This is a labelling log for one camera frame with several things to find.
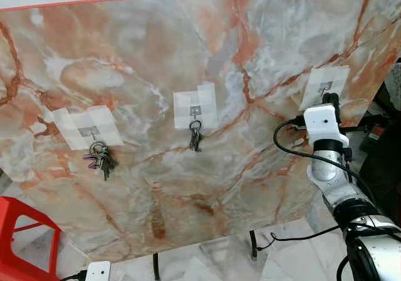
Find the grey speckled stone block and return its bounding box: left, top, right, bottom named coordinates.
left=386, top=62, right=401, bottom=101

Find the white taped wall hook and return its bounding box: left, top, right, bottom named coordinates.
left=172, top=82, right=218, bottom=130
left=299, top=65, right=352, bottom=110
left=49, top=105, right=125, bottom=151

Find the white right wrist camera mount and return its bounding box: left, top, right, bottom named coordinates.
left=303, top=105, right=350, bottom=150

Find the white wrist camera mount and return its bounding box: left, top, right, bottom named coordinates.
left=303, top=105, right=350, bottom=150
left=85, top=261, right=112, bottom=281

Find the red plastic stool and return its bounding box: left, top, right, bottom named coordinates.
left=0, top=197, right=63, bottom=278

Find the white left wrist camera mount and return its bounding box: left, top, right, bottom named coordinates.
left=85, top=261, right=112, bottom=281

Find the key bunch with purple tag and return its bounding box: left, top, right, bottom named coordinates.
left=83, top=140, right=118, bottom=181

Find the small dark key bunch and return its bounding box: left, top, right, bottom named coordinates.
left=188, top=120, right=204, bottom=153

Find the thin black floor cable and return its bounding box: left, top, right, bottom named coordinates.
left=254, top=223, right=343, bottom=252

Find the pink marble pattern board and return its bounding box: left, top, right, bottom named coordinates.
left=0, top=0, right=401, bottom=263

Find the black red power adapter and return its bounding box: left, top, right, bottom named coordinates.
left=367, top=115, right=392, bottom=145

